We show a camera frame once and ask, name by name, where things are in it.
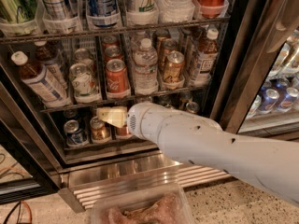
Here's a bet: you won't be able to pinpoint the clear water bottle front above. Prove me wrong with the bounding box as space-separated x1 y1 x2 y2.
133 38 158 95

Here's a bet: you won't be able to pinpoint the red can bottom front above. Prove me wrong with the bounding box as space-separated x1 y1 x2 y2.
116 126 132 138

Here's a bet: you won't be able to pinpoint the gold can bottom left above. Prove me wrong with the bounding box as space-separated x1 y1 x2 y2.
90 117 111 143

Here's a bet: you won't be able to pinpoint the red coke can rear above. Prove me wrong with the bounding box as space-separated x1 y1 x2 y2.
102 35 120 49

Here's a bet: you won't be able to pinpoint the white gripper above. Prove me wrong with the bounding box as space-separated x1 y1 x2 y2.
96 102 163 141

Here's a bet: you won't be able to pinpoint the red coke can front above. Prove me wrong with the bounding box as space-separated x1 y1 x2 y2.
106 59 129 93

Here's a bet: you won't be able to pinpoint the fridge bottom vent grille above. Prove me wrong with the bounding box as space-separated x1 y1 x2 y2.
58 151 229 213

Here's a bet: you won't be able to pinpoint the stainless fridge door frame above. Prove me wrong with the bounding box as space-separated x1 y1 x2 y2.
204 0 299 133

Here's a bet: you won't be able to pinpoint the tea bottle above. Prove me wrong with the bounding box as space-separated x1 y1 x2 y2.
35 41 68 90
189 27 219 82
11 51 67 103

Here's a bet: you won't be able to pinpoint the green white soda can front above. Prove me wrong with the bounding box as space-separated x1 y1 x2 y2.
69 63 97 97

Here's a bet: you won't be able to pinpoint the silver can top shelf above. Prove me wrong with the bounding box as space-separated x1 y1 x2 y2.
42 0 78 20

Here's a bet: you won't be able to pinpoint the orange and black cables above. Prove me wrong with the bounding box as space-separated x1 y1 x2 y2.
2 200 34 224

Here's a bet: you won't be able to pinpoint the clear plastic container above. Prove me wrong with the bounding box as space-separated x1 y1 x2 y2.
91 184 195 224

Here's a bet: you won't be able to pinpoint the blue can top shelf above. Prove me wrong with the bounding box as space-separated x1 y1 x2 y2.
87 0 119 28

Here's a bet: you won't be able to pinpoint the gold soda can rear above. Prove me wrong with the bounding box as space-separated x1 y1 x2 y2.
153 29 171 51

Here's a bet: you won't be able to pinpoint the clear water bottle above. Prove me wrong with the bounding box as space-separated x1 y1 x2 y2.
131 31 150 52
133 38 158 95

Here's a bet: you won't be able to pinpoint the tea bottle right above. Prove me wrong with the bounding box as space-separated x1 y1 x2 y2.
189 27 219 82

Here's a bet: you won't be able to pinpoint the blue pepsi can bottom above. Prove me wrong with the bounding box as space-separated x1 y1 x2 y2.
64 119 88 146

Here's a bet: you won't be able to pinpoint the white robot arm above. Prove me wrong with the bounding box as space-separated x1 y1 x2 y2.
97 102 299 206

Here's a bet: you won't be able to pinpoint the green white soda can rear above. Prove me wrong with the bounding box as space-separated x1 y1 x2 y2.
74 48 94 70

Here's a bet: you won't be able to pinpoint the gold can bottom right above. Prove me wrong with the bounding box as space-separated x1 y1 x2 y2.
186 102 200 114

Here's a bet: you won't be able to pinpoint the water bottle top shelf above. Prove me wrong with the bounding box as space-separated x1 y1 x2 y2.
156 0 195 23

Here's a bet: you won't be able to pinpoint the tea bottle rear left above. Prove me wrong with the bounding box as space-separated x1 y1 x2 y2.
35 41 68 90

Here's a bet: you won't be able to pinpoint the green white soda can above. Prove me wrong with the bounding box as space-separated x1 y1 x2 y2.
74 48 94 70
69 63 97 97

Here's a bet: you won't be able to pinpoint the tea bottle front left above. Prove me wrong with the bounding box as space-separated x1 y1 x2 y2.
11 51 67 103

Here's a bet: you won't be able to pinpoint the gold soda can front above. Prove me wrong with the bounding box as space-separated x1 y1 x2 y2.
163 50 185 84

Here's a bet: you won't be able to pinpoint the green can top left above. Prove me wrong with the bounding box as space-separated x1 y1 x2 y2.
0 0 38 24

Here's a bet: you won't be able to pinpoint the clear water bottle rear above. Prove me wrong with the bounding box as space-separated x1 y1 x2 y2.
131 31 150 52

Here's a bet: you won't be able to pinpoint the gold soda can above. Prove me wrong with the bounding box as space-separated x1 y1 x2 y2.
153 29 171 51
163 50 185 84
159 38 178 70

